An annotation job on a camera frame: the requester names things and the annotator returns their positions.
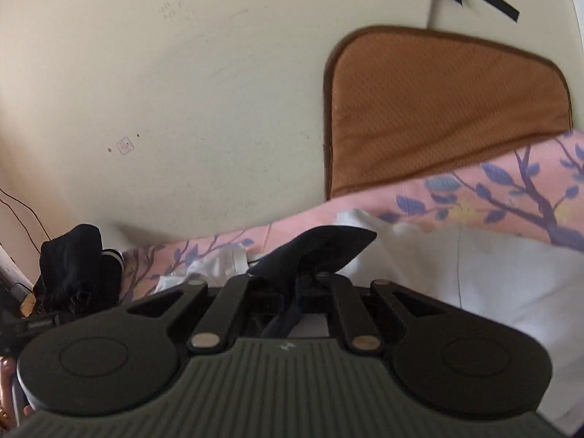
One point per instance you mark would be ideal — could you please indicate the brown mesh cushion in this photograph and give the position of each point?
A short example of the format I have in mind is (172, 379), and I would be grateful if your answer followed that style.
(402, 103)

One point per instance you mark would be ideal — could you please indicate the white garment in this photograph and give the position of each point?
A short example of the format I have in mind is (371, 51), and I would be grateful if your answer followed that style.
(529, 285)

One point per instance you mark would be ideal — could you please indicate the long black garment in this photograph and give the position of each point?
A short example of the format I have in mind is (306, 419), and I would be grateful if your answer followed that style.
(299, 273)

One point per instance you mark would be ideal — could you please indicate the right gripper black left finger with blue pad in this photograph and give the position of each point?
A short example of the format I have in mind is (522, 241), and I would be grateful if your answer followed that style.
(219, 326)

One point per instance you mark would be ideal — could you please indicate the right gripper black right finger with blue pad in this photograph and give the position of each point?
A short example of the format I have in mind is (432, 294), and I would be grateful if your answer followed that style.
(354, 322)

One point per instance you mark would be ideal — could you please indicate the person's left hand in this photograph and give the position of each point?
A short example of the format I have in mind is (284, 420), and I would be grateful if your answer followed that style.
(8, 375)

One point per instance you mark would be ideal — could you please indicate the pink floral bed sheet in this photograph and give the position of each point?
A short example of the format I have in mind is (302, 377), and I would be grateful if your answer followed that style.
(535, 191)

